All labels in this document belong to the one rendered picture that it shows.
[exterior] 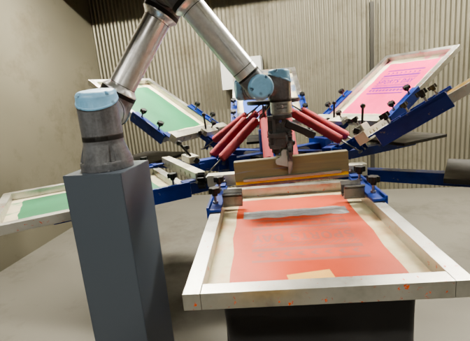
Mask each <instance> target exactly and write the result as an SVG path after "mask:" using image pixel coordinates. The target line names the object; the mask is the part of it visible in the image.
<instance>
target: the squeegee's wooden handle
mask: <svg viewBox="0 0 470 341"><path fill-rule="evenodd" d="M279 157H281V156H279ZM279 157H267V158H259V159H246V160H240V161H234V173H235V180H236V182H243V179H248V178H255V177H268V176H276V175H288V167H285V166H279V165H277V164H276V159H277V158H279ZM338 169H341V172H344V171H349V160H348V151H347V150H333V151H326V152H314V153H306V154H293V155H292V172H291V173H290V174H297V173H310V172H318V171H330V170H338Z"/></svg>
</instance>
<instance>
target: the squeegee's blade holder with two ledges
mask: <svg viewBox="0 0 470 341"><path fill-rule="evenodd" d="M333 173H341V169H338V170H324V171H318V172H310V173H297V174H289V175H276V176H268V177H255V178H248V179H243V181H244V182H256V181H264V180H277V179H285V178H292V177H306V176H312V175H326V174H333Z"/></svg>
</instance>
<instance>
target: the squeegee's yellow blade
mask: <svg viewBox="0 0 470 341"><path fill-rule="evenodd" d="M347 174H348V171H344V172H341V173H333V174H326V175H312V176H306V177H292V178H285V179H277V180H264V181H256V182H236V185H242V184H255V183H263V182H277V181H284V180H298V179H305V178H312V177H326V176H333V175H347Z"/></svg>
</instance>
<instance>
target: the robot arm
mask: <svg viewBox="0 0 470 341"><path fill-rule="evenodd" d="M143 7H144V9H145V12H144V14H143V17H142V18H141V21H140V22H139V24H138V26H137V28H136V30H135V32H134V34H133V36H132V38H131V40H130V42H129V44H128V46H127V47H126V49H125V51H124V53H123V55H122V57H121V59H120V61H119V63H118V65H117V66H116V68H115V70H114V72H113V74H112V76H111V78H110V79H109V80H105V81H103V82H102V84H101V86H100V88H97V89H87V90H83V91H79V92H77V93H76V94H75V107H76V110H77V115H78V122H79V126H80V133H81V138H82V142H83V150H82V154H81V160H80V169H81V173H106V172H111V171H118V170H121V169H124V168H128V167H130V166H133V165H134V158H133V156H132V155H131V152H130V151H129V148H128V147H127V144H126V142H125V141H124V134H123V130H122V125H123V124H125V123H126V121H127V120H128V119H129V116H130V112H131V109H132V107H133V105H134V103H135V101H136V96H135V91H136V89H137V87H138V85H139V84H140V82H141V80H142V78H143V76H144V74H145V72H146V71H147V69H148V67H149V65H150V62H151V61H152V59H153V57H154V56H155V53H156V51H157V49H158V48H159V46H160V44H161V42H162V40H163V38H164V37H165V35H166V33H167V31H168V29H169V27H173V26H176V25H177V23H178V21H179V19H180V17H181V16H183V18H184V19H185V20H186V21H187V23H188V24H189V25H190V26H191V28H193V30H194V31H195V32H196V33H197V34H198V36H199V37H200V38H201V39H202V41H203V42H204V43H205V44H206V45H207V46H208V47H209V48H210V50H211V51H212V52H213V54H214V55H215V56H216V57H217V58H218V59H219V60H220V61H221V63H222V64H223V65H224V66H225V68H226V69H227V70H228V71H229V72H230V73H231V74H232V75H233V77H234V78H235V81H234V93H235V97H236V100H238V101H246V100H256V101H263V100H264V99H267V98H270V109H271V114H272V115H271V116H267V124H268V131H267V138H268V140H269V149H275V150H279V149H280V154H279V155H277V156H276V157H279V156H281V157H279V158H277V159H276V164H277V165H279V166H285V167H288V175H289V174H290V173H291V172H292V145H293V142H292V130H293V131H296V132H298V133H300V134H303V135H304V136H305V137H307V138H314V137H315V135H316V132H314V130H313V129H312V128H309V127H308V128H306V127H304V126H302V125H300V124H297V123H294V122H292V121H289V120H288V119H285V118H291V117H292V113H291V112H292V95H291V79H290V71H289V69H287V68H277V69H271V70H269V71H268V75H265V74H263V72H262V71H261V70H260V69H259V68H258V66H257V65H256V64H255V62H254V61H253V60H252V59H251V58H250V57H249V55H248V54H247V53H246V51H245V50H244V49H243V48H242V47H241V46H240V44H239V43H238V42H237V40H236V39H235V38H234V37H233V36H232V35H231V33H230V32H229V31H228V29H227V28H226V27H225V25H223V23H222V22H221V21H220V20H219V18H218V17H217V16H216V14H215V13H214V12H213V11H212V10H211V9H210V7H209V6H208V5H207V3H206V2H205V1H204V0H145V1H144V3H143ZM279 120H282V122H281V123H280V122H279Z"/></svg>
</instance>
